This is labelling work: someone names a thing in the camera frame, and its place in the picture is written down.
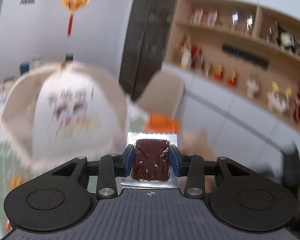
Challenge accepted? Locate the brown plush teddy bear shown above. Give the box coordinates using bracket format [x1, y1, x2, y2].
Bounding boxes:
[179, 130, 216, 161]

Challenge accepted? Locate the red gold figurine left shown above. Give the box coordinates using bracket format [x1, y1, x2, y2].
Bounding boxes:
[214, 64, 224, 80]

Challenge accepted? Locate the red gold figurine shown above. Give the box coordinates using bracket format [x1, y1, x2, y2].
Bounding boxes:
[227, 69, 237, 87]
[214, 64, 224, 80]

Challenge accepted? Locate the dark glass cabinet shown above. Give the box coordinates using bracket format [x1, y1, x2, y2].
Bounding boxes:
[119, 0, 177, 101]

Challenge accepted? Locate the red gold figurine right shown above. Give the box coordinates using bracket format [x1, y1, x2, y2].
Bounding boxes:
[227, 69, 237, 87]

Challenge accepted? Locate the orange bag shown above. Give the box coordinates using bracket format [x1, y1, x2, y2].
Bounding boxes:
[143, 113, 181, 134]

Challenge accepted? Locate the beige chair right back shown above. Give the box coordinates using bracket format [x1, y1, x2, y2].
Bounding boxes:
[136, 71, 185, 118]

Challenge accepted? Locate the brown jelly snack clear packet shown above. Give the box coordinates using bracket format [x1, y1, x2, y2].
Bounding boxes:
[120, 132, 178, 189]

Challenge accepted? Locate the white rabbit figurine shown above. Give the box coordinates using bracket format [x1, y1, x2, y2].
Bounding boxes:
[267, 81, 292, 116]

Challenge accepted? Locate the wooden wall shelf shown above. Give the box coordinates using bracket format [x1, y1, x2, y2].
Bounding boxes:
[165, 0, 300, 132]

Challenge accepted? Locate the white cartoon food cover tent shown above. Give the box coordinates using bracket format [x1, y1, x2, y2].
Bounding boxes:
[0, 62, 128, 169]

